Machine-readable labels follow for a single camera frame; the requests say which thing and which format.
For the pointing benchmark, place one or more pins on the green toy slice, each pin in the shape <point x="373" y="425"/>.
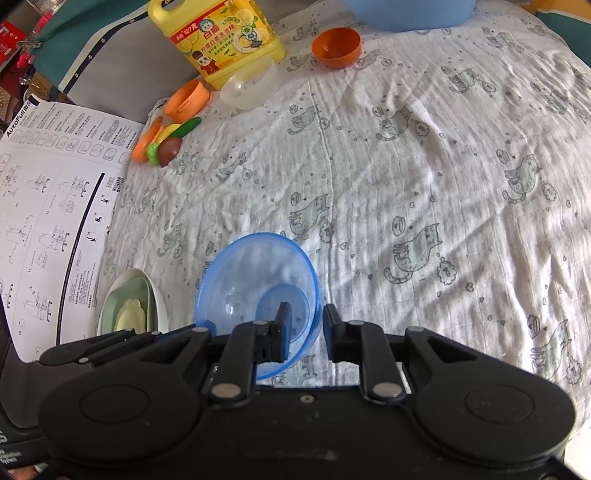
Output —
<point x="153" y="153"/>

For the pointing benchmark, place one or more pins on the blue plastic basin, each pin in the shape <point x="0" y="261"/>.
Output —
<point x="406" y="14"/>

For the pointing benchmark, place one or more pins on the teal grey striped cloth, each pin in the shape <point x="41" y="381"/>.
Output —
<point x="106" y="64"/>

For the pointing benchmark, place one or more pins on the yellow toy fruit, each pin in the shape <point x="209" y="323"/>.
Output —
<point x="168" y="131"/>

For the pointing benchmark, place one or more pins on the white round plate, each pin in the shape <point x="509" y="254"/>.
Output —
<point x="154" y="295"/>

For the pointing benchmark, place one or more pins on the green square plate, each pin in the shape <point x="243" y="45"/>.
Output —
<point x="113" y="304"/>

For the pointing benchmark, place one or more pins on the printed instruction sheet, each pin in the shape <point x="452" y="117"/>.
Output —
<point x="46" y="207"/>

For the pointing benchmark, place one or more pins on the yellow detergent bottle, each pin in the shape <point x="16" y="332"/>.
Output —
<point x="221" y="41"/>

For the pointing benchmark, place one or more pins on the green toy cucumber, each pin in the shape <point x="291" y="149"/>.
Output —
<point x="187" y="127"/>

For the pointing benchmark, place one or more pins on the yellow flower-shaped plate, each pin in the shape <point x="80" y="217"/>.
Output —
<point x="131" y="316"/>

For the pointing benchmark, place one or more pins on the clear plastic bowl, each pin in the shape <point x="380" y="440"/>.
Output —
<point x="247" y="87"/>

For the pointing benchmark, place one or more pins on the cat printed white cloth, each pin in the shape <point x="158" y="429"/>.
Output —
<point x="415" y="184"/>

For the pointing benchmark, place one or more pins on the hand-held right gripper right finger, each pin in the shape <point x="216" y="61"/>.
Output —
<point x="336" y="339"/>

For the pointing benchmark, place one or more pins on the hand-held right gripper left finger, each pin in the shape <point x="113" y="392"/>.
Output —
<point x="282" y="334"/>

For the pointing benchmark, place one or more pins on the red packaging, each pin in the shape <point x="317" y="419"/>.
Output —
<point x="11" y="41"/>

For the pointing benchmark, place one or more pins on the orange bowl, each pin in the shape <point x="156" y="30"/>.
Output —
<point x="336" y="48"/>

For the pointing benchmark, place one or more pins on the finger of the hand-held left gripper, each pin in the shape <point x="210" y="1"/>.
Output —
<point x="92" y="348"/>

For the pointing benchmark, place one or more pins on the blue transparent bowl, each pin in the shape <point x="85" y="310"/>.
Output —
<point x="249" y="281"/>

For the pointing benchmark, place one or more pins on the orange toy pot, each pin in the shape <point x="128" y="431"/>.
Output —
<point x="187" y="99"/>

